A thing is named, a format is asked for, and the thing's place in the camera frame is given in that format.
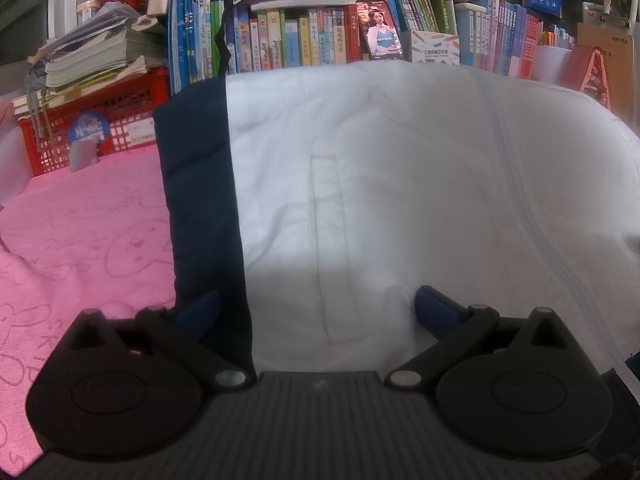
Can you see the stack of magazines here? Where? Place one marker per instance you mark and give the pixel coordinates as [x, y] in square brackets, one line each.
[95, 55]

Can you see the pink towel blanket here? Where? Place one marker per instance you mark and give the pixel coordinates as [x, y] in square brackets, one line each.
[75, 260]

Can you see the brown cardboard box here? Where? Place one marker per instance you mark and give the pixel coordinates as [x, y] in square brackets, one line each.
[617, 60]

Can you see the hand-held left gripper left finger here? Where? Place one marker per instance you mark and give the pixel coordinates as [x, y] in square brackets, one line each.
[200, 310]

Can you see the white bag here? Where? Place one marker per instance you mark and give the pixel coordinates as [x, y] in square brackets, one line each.
[12, 150]

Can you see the round blue paper fan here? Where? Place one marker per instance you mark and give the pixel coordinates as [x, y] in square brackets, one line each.
[86, 130]

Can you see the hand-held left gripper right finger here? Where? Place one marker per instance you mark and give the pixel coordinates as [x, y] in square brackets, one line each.
[435, 310]

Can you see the white printed cardboard box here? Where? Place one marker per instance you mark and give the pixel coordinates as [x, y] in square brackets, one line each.
[435, 49]

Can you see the white pipe fitting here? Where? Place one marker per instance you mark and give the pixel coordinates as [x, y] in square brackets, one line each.
[605, 7]

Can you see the smartphone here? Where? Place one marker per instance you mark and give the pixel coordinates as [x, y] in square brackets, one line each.
[381, 30]

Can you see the white and navy jacket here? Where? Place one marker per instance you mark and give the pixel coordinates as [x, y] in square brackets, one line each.
[375, 185]

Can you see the large red plastic crate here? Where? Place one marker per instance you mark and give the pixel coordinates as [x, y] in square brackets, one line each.
[135, 110]

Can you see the row of colourful books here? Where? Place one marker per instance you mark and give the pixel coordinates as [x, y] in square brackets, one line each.
[300, 35]

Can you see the white paper sheet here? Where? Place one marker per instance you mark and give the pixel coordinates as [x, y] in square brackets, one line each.
[550, 62]

